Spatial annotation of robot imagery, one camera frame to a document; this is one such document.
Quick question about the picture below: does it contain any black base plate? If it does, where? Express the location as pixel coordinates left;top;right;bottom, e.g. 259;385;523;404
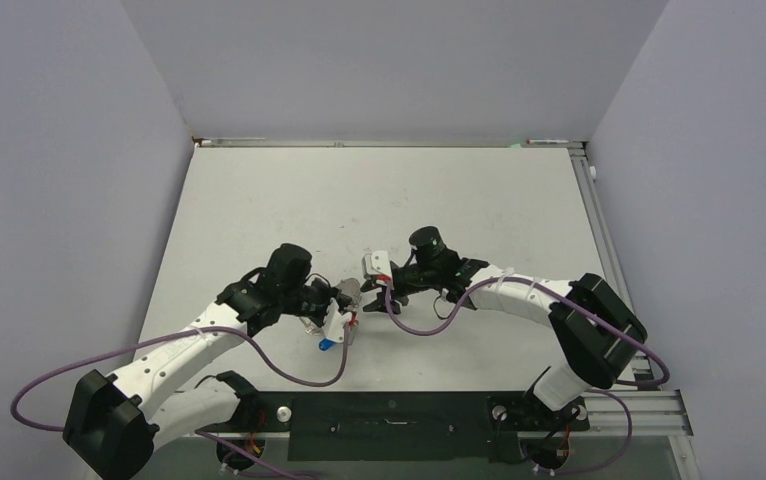
192;390;591;465

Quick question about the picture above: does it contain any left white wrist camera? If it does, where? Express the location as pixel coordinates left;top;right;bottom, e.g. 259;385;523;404
321;300;358;348

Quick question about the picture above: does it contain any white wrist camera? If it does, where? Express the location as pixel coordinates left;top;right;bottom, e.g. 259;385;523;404
321;300;358;348
361;250;392;283

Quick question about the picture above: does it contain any aluminium frame rail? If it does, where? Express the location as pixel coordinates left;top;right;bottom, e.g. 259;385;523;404
96;390;694;440

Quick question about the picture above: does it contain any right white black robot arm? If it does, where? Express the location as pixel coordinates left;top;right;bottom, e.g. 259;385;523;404
361;226;648;428

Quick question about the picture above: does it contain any silver disc key ring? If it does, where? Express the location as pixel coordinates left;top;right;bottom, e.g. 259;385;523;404
300;278;364;346

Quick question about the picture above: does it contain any purple cable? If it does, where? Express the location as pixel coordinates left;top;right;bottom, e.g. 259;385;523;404
382;274;672;478
10;323;352;480

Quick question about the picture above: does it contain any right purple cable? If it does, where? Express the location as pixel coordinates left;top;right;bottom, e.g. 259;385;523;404
382;274;672;478

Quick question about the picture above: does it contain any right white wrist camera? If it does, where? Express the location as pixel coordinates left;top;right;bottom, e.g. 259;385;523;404
361;250;392;283

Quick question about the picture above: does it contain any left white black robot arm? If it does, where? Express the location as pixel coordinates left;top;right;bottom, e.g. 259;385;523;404
63;243;361;479

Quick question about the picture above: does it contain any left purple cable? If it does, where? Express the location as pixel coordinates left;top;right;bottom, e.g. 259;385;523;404
10;323;352;480

